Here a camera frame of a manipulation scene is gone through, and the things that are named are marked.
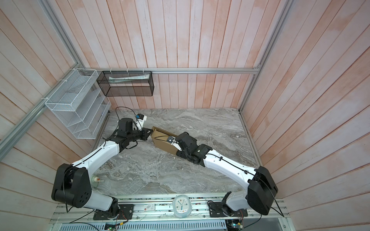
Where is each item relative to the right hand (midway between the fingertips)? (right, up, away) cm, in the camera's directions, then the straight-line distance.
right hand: (184, 142), depth 82 cm
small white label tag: (-19, -33, -8) cm, 39 cm away
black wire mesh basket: (-42, +41, +21) cm, 62 cm away
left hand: (-19, +5, +4) cm, 20 cm away
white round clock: (-1, -32, -9) cm, 33 cm away
